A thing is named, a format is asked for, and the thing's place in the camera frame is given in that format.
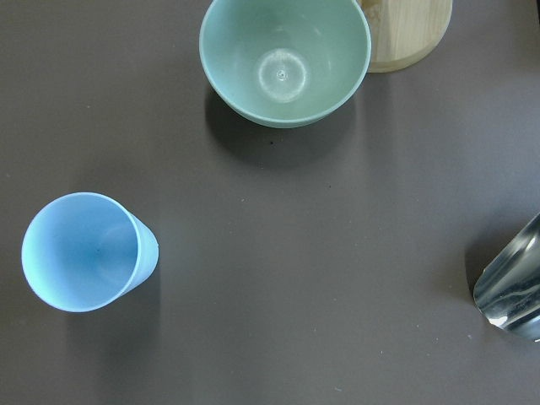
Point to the mint green plastic bowl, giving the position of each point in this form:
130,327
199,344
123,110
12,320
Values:
284,64

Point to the shiny metal scoop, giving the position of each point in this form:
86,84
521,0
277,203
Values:
507,291

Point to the light blue plastic cup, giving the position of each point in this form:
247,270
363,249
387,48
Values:
84,250

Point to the round wooden stand base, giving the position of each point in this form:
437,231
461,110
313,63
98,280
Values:
404,32

